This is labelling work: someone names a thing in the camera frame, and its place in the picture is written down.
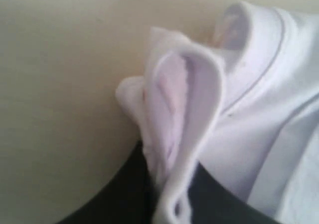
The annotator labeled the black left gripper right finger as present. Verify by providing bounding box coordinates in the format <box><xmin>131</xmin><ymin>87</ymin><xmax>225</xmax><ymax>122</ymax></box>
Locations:
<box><xmin>188</xmin><ymin>164</ymin><xmax>276</xmax><ymax>224</ymax></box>

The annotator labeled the white t-shirt red lettering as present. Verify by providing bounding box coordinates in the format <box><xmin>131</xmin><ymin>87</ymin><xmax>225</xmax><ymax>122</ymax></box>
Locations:
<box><xmin>115</xmin><ymin>1</ymin><xmax>319</xmax><ymax>224</ymax></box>

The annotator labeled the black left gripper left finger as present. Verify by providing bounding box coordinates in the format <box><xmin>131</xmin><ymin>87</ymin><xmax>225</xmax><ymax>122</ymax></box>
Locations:
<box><xmin>60</xmin><ymin>141</ymin><xmax>157</xmax><ymax>224</ymax></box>

